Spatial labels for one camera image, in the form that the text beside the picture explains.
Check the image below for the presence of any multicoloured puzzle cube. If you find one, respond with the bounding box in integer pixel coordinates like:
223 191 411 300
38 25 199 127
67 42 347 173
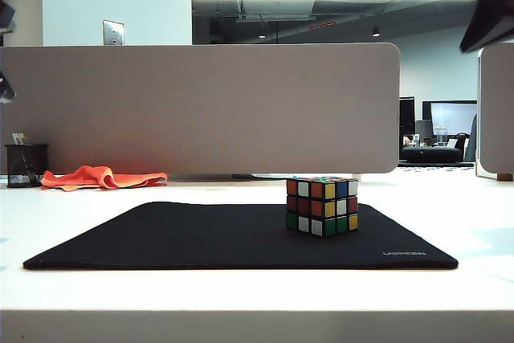
285 176 360 239

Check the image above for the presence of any wide beige desk divider panel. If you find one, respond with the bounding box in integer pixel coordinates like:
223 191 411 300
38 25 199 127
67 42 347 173
0 42 402 175

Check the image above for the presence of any orange cloth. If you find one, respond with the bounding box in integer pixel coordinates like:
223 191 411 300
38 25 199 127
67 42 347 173
40 164 169 190

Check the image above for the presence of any narrow beige desk divider panel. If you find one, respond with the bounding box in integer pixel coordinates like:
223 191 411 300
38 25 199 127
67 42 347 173
476 43 514 180

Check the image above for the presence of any metal wall switch plate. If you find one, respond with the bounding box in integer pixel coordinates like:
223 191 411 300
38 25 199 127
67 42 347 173
102 19 125 46

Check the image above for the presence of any black computer monitor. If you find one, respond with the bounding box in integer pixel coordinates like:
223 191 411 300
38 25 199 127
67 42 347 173
399 96 416 136

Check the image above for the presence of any black mesh pen holder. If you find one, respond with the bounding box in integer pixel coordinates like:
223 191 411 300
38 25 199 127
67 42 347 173
4 143 50 189

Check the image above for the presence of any large display screen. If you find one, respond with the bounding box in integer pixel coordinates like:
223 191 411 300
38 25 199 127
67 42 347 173
421 100 479 140

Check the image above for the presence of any black mouse pad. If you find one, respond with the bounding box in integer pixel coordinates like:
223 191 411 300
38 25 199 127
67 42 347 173
22 201 459 271

